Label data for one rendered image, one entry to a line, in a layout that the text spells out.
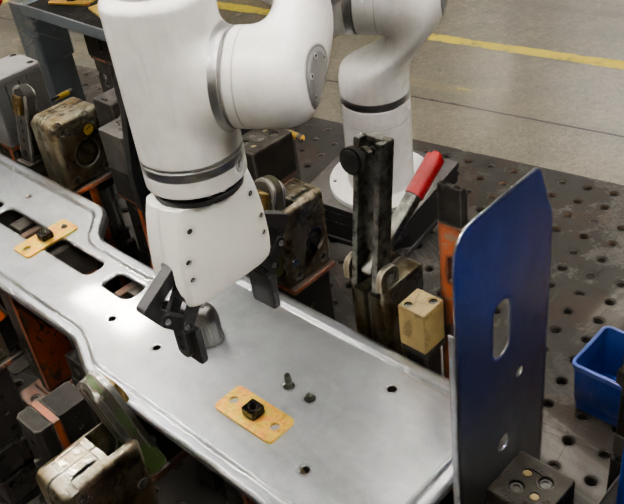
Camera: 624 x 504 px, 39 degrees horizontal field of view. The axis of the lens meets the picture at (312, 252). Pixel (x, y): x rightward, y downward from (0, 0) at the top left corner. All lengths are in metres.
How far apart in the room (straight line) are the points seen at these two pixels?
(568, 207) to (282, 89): 1.12
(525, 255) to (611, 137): 2.73
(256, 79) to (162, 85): 0.07
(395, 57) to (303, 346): 0.60
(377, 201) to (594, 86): 2.84
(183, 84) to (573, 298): 0.96
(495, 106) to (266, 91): 2.94
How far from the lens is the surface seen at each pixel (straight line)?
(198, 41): 0.63
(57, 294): 1.13
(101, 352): 1.02
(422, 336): 0.90
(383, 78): 1.43
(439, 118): 3.46
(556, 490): 0.72
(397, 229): 0.95
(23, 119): 1.45
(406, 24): 1.37
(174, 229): 0.70
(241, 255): 0.75
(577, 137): 3.32
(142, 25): 0.62
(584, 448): 1.25
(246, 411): 0.88
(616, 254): 1.57
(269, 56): 0.62
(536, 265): 0.63
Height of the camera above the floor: 1.64
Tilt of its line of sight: 36 degrees down
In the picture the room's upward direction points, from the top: 9 degrees counter-clockwise
